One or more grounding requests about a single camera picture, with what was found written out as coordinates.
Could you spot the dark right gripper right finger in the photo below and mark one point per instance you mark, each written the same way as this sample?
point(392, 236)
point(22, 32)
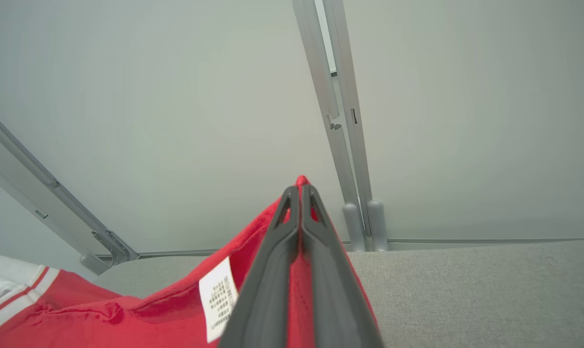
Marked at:
point(335, 290)

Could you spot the grey partition post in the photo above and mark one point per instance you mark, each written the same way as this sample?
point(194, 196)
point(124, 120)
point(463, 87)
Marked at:
point(350, 96)
point(321, 72)

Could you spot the grey metal frame with caster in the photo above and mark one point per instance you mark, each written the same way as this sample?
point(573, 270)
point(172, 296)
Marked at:
point(40, 198)

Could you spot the grey fabric sofa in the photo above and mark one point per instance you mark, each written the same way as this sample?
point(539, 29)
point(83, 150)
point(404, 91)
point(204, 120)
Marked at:
point(466, 295)

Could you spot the red shirt with white sleeves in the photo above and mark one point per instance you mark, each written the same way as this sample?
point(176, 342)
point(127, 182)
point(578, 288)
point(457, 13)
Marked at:
point(127, 319)

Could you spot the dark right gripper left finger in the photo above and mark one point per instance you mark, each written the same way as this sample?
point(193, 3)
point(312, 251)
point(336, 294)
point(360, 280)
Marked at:
point(268, 290)

